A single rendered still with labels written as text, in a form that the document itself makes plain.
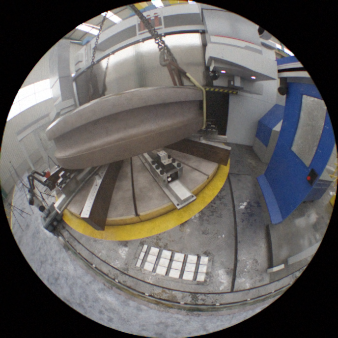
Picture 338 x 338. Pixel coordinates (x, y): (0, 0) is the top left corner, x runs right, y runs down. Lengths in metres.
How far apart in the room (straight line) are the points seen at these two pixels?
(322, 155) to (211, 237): 1.95
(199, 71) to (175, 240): 4.21
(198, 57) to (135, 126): 3.16
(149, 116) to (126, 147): 0.55
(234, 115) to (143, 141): 3.27
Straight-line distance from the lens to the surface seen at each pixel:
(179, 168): 1.52
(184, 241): 1.65
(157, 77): 4.10
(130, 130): 1.62
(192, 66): 3.95
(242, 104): 4.14
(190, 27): 4.48
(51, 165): 6.57
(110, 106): 1.46
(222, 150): 2.19
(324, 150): 1.89
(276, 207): 2.44
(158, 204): 1.58
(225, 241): 1.76
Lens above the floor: 1.60
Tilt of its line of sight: 38 degrees down
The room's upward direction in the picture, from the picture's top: 6 degrees counter-clockwise
